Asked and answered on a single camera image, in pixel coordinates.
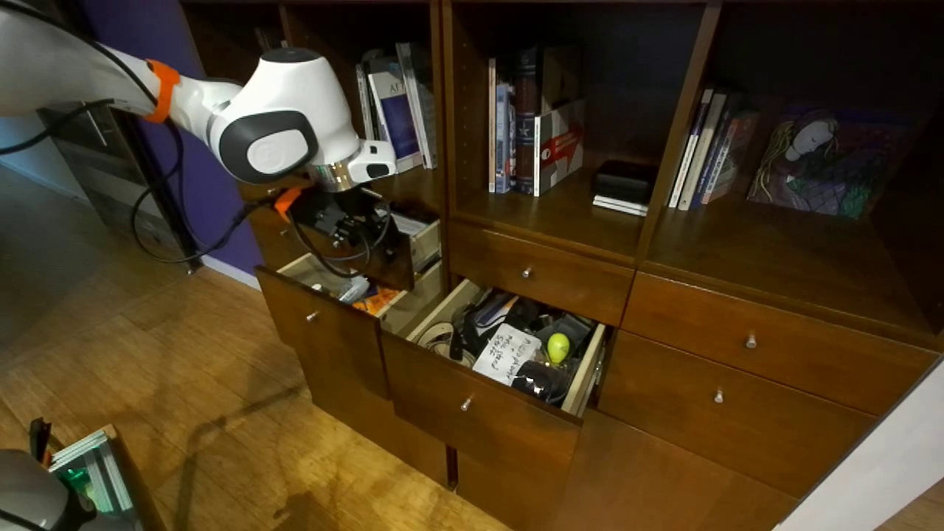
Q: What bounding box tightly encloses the wooden drawer with booklets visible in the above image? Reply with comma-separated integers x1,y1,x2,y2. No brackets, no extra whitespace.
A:
243,183,445,296

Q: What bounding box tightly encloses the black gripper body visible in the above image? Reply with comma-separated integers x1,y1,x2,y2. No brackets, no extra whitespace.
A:
294,183,375,250

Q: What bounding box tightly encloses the dark slanted book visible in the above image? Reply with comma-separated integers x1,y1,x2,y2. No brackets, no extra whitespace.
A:
699,104,767,211

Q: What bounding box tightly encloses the orange cable strap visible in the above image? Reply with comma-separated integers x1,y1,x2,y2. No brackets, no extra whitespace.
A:
271,183,307,221
145,57,187,128

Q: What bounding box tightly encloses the grey round object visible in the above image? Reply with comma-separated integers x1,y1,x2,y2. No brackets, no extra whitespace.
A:
0,448,75,531

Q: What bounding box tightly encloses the white frame with blue screen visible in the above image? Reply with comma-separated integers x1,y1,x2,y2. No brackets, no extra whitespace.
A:
364,66,437,177

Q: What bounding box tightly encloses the purple panel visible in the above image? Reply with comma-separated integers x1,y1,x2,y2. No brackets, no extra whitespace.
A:
81,0,265,280

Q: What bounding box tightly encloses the white slanted book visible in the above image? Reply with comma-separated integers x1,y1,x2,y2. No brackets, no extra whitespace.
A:
668,85,714,212
678,88,732,212

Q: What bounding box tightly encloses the white board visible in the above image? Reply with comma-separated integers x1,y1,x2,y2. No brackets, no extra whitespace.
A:
774,360,944,531

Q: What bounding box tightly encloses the box with green items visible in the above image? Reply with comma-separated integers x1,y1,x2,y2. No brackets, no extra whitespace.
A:
49,422,140,519

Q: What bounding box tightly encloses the brown wooden shelf cabinet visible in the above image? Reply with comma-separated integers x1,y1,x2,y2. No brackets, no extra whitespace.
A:
180,0,944,531

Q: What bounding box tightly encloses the colourful picture board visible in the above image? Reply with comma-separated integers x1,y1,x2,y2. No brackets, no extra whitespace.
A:
745,106,922,221

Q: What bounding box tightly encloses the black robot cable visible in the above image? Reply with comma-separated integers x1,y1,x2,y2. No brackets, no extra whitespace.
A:
124,116,299,273

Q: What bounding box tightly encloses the black gadget with cord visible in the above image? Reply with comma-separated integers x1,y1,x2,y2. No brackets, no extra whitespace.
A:
450,286,519,363

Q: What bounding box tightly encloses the dark tall book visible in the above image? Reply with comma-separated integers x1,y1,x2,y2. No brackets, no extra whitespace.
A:
513,48,541,199

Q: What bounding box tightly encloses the yellow-green small bulb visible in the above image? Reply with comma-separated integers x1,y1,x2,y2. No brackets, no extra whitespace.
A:
547,330,577,373

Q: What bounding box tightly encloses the thin white tall book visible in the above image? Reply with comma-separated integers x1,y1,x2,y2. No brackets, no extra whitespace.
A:
484,57,501,199

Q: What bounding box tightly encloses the blue spined book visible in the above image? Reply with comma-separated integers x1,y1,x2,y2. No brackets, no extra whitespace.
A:
497,79,519,194

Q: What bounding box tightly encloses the black box with white stripe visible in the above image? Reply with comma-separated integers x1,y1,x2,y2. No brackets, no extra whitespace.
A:
587,159,661,221

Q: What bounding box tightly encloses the grey metal cabinet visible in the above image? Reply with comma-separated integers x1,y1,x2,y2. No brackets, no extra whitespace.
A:
37,97,155,230

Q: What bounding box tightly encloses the white paper card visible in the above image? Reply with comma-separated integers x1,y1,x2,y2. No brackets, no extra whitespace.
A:
471,323,547,391

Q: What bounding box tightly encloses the wide wooden drawer with clutter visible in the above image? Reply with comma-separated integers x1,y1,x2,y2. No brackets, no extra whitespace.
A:
382,274,615,470

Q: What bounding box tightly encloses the closed wooden drawer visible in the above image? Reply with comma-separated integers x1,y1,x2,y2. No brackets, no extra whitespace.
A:
597,329,879,501
445,216,639,329
621,268,940,420

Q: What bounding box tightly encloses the beige tape roll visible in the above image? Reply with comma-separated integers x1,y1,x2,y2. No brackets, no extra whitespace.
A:
416,318,459,351

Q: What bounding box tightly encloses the grey white cylinder item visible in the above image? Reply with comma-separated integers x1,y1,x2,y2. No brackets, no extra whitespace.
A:
335,273,375,308

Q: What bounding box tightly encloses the orange flat item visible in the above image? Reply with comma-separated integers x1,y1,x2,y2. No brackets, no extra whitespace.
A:
348,284,410,323

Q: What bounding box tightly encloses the black rounded device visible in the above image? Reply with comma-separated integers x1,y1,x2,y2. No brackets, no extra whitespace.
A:
510,357,577,413

